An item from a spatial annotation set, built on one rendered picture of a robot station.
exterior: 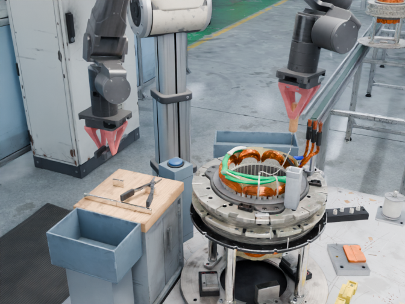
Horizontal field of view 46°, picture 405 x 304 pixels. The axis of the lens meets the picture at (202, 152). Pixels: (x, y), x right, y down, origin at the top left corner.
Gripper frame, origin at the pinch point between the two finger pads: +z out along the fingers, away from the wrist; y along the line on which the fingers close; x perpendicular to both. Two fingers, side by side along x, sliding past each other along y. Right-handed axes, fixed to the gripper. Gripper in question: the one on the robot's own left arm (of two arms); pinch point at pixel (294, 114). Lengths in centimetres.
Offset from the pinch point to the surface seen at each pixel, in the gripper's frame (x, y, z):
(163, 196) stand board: 26.4, -7.1, 25.9
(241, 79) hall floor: 218, 391, 103
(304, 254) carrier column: -5.7, 7.2, 35.2
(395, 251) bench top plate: -21, 45, 47
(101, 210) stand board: 34.2, -19.6, 27.4
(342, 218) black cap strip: -3, 51, 46
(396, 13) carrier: 46, 291, 1
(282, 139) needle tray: 19, 43, 23
